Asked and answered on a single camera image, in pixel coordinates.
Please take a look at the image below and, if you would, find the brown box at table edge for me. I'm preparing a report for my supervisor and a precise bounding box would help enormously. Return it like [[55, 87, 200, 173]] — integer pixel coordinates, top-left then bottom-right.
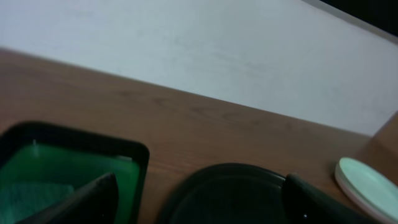
[[358, 112, 397, 184]]

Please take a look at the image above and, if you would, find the round black tray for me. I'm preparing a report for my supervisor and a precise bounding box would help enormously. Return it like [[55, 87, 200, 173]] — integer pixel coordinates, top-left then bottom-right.
[[156, 163, 289, 224]]

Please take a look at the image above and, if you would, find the green yellow sponge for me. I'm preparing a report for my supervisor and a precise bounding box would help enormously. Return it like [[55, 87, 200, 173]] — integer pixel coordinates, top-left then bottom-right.
[[1, 182, 74, 224]]

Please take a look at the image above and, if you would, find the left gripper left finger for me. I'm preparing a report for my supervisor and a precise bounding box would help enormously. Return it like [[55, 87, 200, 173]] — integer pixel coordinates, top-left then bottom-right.
[[17, 172, 119, 224]]

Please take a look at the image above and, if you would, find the white plate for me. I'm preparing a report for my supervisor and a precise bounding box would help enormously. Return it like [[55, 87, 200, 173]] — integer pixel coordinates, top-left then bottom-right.
[[335, 173, 397, 224]]

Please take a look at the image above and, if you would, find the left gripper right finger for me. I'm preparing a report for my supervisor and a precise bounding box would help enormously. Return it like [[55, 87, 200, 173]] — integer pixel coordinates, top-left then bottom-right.
[[282, 174, 375, 224]]

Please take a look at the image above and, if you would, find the pale green plate front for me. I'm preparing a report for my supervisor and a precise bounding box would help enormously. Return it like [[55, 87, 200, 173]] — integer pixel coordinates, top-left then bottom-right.
[[335, 157, 397, 221]]

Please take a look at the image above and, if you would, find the black rectangular tray green water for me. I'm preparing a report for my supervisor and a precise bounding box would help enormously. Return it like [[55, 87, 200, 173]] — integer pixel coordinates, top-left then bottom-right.
[[1, 121, 149, 223]]

